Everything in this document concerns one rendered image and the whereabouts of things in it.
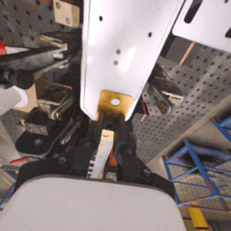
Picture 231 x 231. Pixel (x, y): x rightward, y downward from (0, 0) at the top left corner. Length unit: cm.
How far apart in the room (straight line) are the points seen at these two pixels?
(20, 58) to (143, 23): 28
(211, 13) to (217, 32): 5
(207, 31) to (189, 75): 42
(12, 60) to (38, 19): 54
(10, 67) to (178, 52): 40
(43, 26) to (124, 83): 51
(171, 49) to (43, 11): 58
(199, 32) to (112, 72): 25
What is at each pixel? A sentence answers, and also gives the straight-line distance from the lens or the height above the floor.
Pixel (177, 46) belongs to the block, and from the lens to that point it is 41.
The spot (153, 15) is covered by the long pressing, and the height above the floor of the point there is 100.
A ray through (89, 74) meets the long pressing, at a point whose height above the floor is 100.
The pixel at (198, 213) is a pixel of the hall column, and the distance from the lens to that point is 781.
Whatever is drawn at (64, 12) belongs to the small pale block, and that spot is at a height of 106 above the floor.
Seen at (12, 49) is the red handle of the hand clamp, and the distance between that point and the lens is 32.
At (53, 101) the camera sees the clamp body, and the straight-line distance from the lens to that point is 41.
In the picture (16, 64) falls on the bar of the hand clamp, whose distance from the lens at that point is 23.
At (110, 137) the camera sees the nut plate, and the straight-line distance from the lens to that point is 17.
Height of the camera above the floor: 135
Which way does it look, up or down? 49 degrees down
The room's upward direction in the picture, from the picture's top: 177 degrees counter-clockwise
